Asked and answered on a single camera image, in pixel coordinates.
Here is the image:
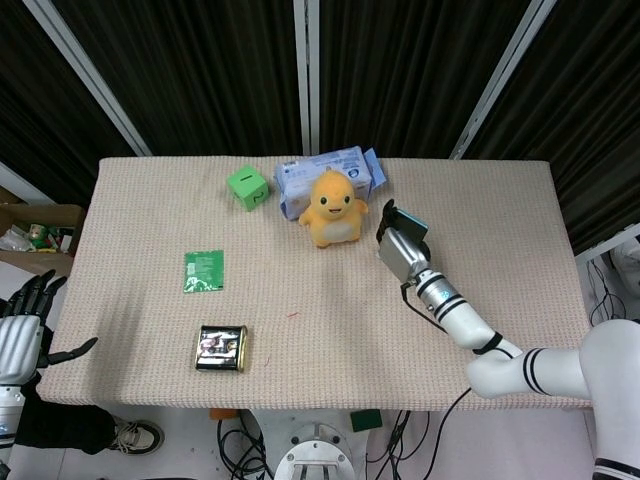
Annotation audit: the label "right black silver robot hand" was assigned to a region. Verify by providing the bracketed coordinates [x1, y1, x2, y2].
[375, 198, 434, 286]

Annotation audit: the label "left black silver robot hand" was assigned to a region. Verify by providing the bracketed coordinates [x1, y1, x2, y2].
[0, 269, 100, 387]

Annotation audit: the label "orange dinosaur plush toy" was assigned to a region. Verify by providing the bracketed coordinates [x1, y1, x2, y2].
[298, 168, 370, 249]

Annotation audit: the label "black trouser leg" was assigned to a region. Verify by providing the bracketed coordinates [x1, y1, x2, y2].
[14, 372, 119, 454]

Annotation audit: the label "beige waffle tablecloth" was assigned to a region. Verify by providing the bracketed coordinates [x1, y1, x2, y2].
[37, 156, 594, 412]

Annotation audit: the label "brown cardboard box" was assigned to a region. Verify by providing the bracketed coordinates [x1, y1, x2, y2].
[0, 202, 86, 274]

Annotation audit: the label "blue tissue pack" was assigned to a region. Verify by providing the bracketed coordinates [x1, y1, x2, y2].
[273, 145, 389, 221]

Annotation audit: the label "black white sneaker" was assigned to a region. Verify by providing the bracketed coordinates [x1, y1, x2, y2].
[107, 418, 165, 456]

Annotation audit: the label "green foam number cube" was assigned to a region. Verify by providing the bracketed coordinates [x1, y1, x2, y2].
[226, 166, 270, 213]

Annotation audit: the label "small dark green block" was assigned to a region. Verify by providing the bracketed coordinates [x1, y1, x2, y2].
[349, 408, 384, 434]

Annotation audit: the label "black curtain panel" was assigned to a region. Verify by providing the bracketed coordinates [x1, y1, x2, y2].
[0, 0, 137, 189]
[318, 0, 531, 160]
[464, 0, 640, 256]
[52, 0, 304, 158]

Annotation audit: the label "green foil sachet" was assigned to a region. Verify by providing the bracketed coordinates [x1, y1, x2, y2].
[182, 249, 226, 296]

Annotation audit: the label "black luncheon meat can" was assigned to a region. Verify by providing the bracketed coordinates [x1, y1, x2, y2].
[193, 324, 250, 373]

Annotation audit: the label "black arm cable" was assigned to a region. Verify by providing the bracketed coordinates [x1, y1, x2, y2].
[399, 282, 522, 360]

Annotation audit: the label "black floor cable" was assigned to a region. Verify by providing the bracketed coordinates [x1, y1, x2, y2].
[216, 417, 275, 480]
[585, 249, 629, 329]
[367, 387, 474, 480]

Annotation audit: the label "grey metal frame post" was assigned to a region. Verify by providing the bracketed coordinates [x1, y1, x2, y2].
[449, 0, 561, 160]
[293, 0, 321, 156]
[22, 0, 152, 158]

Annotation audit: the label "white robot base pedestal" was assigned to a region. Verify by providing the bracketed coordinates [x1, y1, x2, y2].
[249, 409, 384, 480]

